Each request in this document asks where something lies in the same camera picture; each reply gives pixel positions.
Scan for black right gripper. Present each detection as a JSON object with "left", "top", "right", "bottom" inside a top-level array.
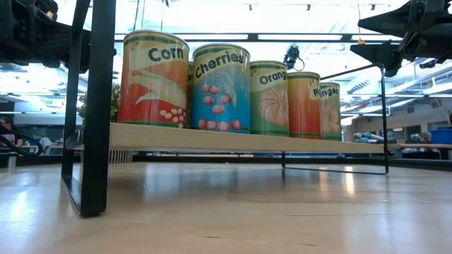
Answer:
[{"left": 349, "top": 0, "right": 452, "bottom": 78}]

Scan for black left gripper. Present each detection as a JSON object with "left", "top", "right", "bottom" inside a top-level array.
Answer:
[{"left": 0, "top": 0, "right": 118, "bottom": 73}]

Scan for green Oranges label can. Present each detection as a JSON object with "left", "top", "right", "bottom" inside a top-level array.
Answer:
[
  {"left": 319, "top": 82, "right": 343, "bottom": 142},
  {"left": 249, "top": 60, "right": 290, "bottom": 138}
]

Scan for person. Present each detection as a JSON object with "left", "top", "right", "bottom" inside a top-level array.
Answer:
[{"left": 0, "top": 114, "right": 23, "bottom": 148}]

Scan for grey blue rolls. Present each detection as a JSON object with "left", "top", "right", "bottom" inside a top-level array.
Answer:
[{"left": 352, "top": 131, "right": 386, "bottom": 143}]

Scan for Corn label can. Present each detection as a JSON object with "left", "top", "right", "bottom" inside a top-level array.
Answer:
[{"left": 117, "top": 30, "right": 191, "bottom": 128}]

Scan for blue storage bin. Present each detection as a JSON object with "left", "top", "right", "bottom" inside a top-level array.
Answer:
[{"left": 429, "top": 128, "right": 452, "bottom": 145}]

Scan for orange Pineapple label can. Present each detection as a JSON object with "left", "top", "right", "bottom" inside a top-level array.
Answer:
[{"left": 286, "top": 71, "right": 322, "bottom": 140}]

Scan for wooden desk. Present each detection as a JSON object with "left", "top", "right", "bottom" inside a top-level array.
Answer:
[{"left": 396, "top": 142, "right": 452, "bottom": 160}]

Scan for blue Cherries label can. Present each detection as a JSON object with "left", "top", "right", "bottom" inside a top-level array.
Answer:
[{"left": 191, "top": 43, "right": 251, "bottom": 134}]

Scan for yellow pendant cord plug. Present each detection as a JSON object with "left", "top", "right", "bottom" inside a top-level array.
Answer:
[{"left": 355, "top": 0, "right": 367, "bottom": 46}]

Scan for black aluminium rig frame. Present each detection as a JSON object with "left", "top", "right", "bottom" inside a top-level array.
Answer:
[{"left": 114, "top": 32, "right": 403, "bottom": 44}]

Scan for black rig-mounted camera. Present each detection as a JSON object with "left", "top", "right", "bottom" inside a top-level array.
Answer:
[{"left": 282, "top": 44, "right": 306, "bottom": 72}]

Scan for black looped cable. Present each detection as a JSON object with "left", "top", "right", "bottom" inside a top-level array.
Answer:
[{"left": 0, "top": 124, "right": 44, "bottom": 158}]

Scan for wooden shelf black metal frame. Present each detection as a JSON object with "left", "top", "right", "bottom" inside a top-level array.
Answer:
[{"left": 60, "top": 0, "right": 391, "bottom": 217}]

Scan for black table edge frame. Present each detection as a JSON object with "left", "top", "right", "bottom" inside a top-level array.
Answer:
[{"left": 0, "top": 154, "right": 452, "bottom": 173}]

